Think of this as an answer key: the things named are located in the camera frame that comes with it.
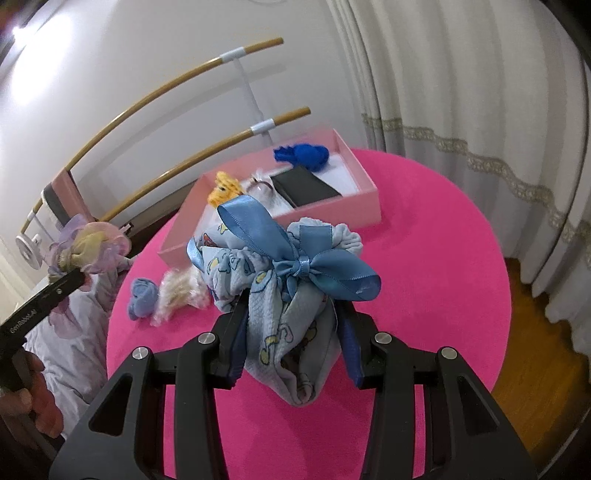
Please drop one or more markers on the white lace-trimmed curtain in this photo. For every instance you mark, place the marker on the white lace-trimmed curtain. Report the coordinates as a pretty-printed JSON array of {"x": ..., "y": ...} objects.
[{"x": 461, "y": 69}]

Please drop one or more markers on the round pink table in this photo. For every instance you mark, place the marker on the round pink table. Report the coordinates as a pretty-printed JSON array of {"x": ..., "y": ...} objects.
[{"x": 438, "y": 254}]

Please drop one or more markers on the light blue small scrunchie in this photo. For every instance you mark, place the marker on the light blue small scrunchie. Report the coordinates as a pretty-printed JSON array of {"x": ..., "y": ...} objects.
[{"x": 144, "y": 300}]

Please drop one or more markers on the yellow crocheted item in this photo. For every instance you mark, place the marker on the yellow crocheted item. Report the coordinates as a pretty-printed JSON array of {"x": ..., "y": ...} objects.
[{"x": 224, "y": 189}]

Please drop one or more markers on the white round disc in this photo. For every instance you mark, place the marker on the white round disc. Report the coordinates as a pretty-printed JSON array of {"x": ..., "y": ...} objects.
[{"x": 28, "y": 251}]

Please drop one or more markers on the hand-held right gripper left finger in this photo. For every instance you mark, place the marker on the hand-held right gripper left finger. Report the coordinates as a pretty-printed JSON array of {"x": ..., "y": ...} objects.
[{"x": 238, "y": 332}]

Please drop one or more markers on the yellow-green organza pouch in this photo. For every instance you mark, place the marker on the yellow-green organza pouch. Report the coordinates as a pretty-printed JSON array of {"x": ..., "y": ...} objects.
[{"x": 87, "y": 251}]

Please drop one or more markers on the short wooden rail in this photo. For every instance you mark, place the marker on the short wooden rail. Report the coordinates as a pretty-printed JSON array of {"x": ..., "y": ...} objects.
[{"x": 203, "y": 152}]

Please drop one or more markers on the dark blue knitted item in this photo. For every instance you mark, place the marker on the dark blue knitted item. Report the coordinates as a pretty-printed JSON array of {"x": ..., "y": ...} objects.
[{"x": 304, "y": 154}]

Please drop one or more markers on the pink cardboard box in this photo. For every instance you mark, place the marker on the pink cardboard box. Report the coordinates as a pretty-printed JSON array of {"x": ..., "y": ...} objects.
[{"x": 360, "y": 203}]

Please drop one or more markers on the white rail post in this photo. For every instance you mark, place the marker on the white rail post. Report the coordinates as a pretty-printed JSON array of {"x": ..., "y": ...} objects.
[{"x": 251, "y": 97}]

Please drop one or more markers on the pink grey towel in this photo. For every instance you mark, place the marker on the pink grey towel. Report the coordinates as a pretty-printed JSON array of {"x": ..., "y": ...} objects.
[{"x": 69, "y": 198}]

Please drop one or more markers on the blue patterned scrunchie with bow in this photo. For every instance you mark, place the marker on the blue patterned scrunchie with bow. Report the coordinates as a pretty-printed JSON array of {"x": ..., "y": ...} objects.
[{"x": 277, "y": 332}]

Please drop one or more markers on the purple and yellow organza scrunchie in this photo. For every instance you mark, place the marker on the purple and yellow organza scrunchie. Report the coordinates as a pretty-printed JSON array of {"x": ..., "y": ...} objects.
[{"x": 115, "y": 242}]

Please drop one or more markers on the black leather case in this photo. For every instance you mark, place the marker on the black leather case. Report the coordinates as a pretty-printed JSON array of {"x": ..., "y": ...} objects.
[{"x": 304, "y": 187}]

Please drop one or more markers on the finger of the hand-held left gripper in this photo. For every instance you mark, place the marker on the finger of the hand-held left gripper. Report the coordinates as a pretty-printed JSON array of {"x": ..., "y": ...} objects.
[{"x": 64, "y": 286}]

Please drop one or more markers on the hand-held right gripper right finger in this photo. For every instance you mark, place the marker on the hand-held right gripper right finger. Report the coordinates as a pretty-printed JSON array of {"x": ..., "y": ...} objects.
[{"x": 348, "y": 353}]

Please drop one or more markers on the long wooden rail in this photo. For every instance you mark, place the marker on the long wooden rail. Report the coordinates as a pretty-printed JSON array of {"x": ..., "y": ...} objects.
[{"x": 152, "y": 94}]

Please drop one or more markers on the dark wooden board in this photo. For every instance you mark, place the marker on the dark wooden board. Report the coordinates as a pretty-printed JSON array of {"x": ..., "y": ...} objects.
[{"x": 152, "y": 217}]

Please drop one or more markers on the person's left hand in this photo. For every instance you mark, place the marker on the person's left hand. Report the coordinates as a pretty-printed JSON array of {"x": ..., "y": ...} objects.
[{"x": 41, "y": 401}]

